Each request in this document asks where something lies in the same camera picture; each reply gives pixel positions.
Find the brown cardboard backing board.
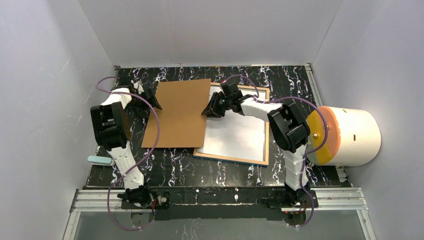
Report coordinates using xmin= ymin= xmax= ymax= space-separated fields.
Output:
xmin=155 ymin=79 xmax=211 ymax=148

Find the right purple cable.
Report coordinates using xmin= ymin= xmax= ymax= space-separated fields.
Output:
xmin=223 ymin=74 xmax=329 ymax=229

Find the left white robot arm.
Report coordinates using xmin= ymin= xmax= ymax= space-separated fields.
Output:
xmin=90 ymin=76 xmax=162 ymax=208

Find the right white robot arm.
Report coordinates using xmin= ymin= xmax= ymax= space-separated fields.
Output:
xmin=201 ymin=81 xmax=318 ymax=212

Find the aluminium rail base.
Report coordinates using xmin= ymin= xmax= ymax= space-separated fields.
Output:
xmin=63 ymin=187 xmax=376 ymax=240

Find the light blue eraser block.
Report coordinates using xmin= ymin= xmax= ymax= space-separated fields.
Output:
xmin=87 ymin=155 xmax=114 ymax=166

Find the hot air balloon photo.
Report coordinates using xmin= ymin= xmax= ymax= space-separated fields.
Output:
xmin=197 ymin=86 xmax=268 ymax=163

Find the blue wooden picture frame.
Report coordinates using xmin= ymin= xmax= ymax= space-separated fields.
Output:
xmin=193 ymin=82 xmax=271 ymax=168

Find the purple cable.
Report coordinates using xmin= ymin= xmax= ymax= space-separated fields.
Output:
xmin=223 ymin=74 xmax=329 ymax=229
xmin=95 ymin=76 xmax=162 ymax=231

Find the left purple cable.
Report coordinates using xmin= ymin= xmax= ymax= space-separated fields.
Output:
xmin=95 ymin=76 xmax=162 ymax=231

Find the white cylinder with orange face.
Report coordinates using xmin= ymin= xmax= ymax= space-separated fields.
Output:
xmin=307 ymin=106 xmax=382 ymax=167

